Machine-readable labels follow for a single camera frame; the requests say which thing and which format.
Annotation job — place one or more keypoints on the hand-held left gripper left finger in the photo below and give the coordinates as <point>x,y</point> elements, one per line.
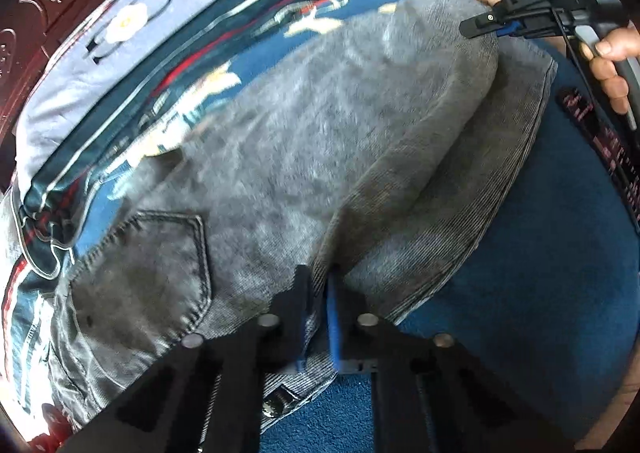
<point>295,323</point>

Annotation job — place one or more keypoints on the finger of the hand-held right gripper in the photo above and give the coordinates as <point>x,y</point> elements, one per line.
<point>522,30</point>
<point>482,24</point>

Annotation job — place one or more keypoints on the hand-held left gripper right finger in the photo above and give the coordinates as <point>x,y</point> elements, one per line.
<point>334,328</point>

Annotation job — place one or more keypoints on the person's right hand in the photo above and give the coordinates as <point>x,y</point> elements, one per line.
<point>617,45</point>

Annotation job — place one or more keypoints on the blue deer print blanket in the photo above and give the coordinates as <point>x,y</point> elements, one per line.
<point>525,258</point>

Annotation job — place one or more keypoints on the lavender flower print pillow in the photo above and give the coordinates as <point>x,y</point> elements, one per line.
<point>75,83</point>

